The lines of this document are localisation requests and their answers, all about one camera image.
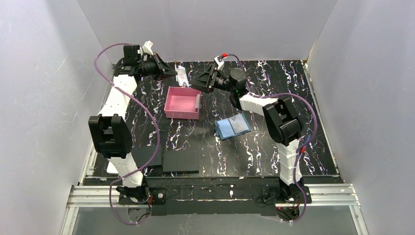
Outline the translucent credit card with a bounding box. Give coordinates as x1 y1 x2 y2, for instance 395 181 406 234
175 66 190 87

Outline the pink plastic tray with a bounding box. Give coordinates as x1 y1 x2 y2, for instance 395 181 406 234
164 86 201 120

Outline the blue leather card holder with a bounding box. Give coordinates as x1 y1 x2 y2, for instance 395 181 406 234
214 113 252 140

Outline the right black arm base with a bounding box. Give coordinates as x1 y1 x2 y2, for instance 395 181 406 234
256 186 312 205

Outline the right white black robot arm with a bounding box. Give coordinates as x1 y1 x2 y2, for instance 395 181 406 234
189 54 303 200

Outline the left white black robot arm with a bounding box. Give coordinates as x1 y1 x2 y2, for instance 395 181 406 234
88 41 177 201

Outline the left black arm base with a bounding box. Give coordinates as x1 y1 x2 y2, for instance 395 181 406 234
116 186 166 205

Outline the large black flat plate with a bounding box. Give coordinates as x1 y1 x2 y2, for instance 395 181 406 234
162 149 200 173

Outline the small black flat plate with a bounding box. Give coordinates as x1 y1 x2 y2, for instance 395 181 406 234
131 145 163 168

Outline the white rectangular device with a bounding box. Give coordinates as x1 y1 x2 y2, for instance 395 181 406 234
106 162 118 175

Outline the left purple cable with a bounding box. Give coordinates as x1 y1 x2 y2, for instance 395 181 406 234
94 43 161 225

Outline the purple cable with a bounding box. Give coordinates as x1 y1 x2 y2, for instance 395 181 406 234
94 43 161 225
222 53 319 223

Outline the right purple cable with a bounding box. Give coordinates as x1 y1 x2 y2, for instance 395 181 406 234
222 53 319 223

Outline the aluminium left side rail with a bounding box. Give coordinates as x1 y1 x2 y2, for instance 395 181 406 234
78 64 119 186

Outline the aluminium front rail frame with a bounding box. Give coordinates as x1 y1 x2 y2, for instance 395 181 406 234
61 184 368 235

